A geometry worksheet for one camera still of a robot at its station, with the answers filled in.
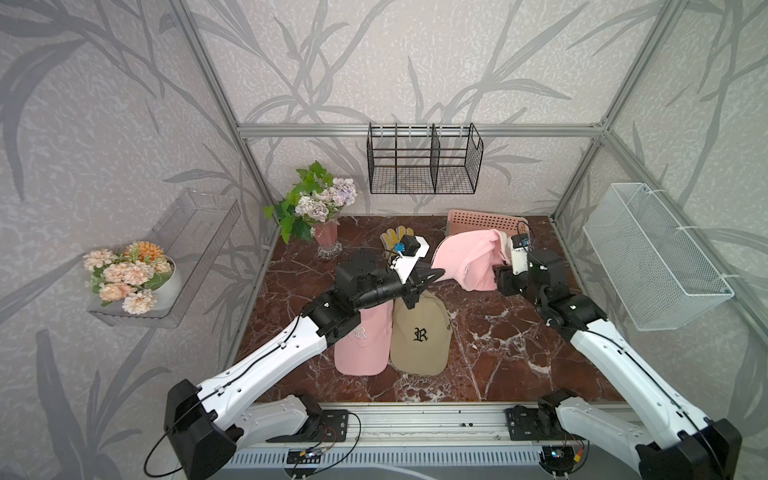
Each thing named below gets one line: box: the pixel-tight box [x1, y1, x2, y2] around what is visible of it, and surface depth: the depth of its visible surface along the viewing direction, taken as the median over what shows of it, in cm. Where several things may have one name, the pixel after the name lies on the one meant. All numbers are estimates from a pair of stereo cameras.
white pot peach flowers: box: [83, 241, 176, 315], surface depth 51 cm
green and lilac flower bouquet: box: [263, 160, 358, 244], surface depth 86 cm
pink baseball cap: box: [334, 300, 394, 376], surface depth 85 cm
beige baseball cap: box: [390, 291, 453, 376], surface depth 87 cm
